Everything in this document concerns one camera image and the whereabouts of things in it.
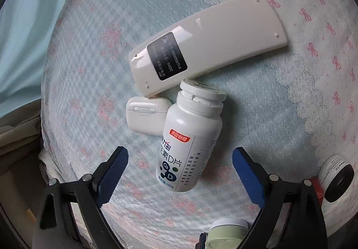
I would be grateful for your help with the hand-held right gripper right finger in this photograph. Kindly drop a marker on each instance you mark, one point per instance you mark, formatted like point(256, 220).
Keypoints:
point(247, 175)

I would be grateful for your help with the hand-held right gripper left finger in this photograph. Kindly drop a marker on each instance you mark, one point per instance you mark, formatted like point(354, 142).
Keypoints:
point(113, 173)

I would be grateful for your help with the white earbuds case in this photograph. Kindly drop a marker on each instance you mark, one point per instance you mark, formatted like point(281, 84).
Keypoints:
point(146, 114)

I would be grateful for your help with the white supplement bottle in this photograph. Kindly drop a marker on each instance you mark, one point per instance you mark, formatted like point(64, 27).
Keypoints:
point(188, 141)

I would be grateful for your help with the cream remote control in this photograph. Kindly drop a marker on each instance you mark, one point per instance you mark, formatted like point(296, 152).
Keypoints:
point(208, 44)

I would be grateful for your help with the pale green jar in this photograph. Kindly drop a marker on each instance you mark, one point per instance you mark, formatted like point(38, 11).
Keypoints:
point(225, 233)

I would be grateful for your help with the red box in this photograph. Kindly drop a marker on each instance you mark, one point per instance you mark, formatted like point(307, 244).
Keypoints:
point(317, 191)

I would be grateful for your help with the white tube with black cap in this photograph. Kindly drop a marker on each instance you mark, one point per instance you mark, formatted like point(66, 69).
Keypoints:
point(335, 177)

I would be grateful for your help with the beige cloth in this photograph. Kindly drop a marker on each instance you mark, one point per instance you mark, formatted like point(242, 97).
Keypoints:
point(16, 137)

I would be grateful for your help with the printed quilted blanket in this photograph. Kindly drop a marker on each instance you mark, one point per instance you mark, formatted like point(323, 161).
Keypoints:
point(179, 42)

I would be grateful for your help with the light blue curtain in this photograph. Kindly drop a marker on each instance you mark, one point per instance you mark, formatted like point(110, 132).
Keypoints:
point(28, 28)

